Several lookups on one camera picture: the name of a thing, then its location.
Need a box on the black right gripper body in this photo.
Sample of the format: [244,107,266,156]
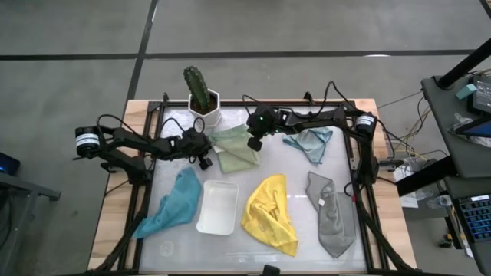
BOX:
[245,107,283,138]

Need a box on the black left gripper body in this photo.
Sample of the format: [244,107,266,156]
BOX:
[168,128,213,160]

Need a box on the pale green microfiber towel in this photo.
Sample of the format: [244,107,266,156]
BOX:
[208,124,261,174]

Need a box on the white plastic bin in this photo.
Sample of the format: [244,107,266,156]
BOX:
[196,179,239,236]

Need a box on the yellow microfiber towel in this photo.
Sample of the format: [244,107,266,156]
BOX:
[240,173,299,257]

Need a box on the light blue microfiber towel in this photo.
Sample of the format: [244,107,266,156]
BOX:
[282,126,334,165]

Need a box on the teal microfiber towel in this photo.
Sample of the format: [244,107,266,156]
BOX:
[132,166,203,239]

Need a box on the grey microfiber towel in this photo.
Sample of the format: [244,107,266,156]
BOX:
[305,171,357,258]

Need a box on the white hexagonal plant pot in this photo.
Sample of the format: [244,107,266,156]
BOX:
[186,88,222,129]

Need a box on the black power brick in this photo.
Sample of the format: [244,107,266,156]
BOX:
[377,158,404,172]

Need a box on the white paper sheet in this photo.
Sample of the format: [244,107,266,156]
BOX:
[393,156,429,209]

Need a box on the grey metal stand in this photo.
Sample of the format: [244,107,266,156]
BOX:
[0,172,62,276]

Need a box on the black device with blue light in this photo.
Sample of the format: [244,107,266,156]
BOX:
[0,152,21,176]

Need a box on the clear plastic bottle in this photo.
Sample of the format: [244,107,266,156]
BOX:
[427,194,453,210]

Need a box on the clear plastic bag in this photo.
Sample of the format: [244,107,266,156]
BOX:
[448,113,491,149]

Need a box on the dark grey desk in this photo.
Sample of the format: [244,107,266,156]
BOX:
[394,74,491,276]

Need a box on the small teal box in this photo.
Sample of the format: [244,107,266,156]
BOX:
[455,83,478,100]

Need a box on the black pole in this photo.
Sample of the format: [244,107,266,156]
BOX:
[437,38,491,90]

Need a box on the tablet with blue screen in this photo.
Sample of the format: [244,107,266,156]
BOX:
[455,114,491,138]

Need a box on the black electronic device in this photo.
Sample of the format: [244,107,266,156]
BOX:
[471,73,491,116]

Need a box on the backlit keyboard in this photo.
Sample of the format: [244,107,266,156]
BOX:
[458,194,491,242]

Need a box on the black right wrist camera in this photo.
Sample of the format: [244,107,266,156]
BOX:
[247,136,264,153]

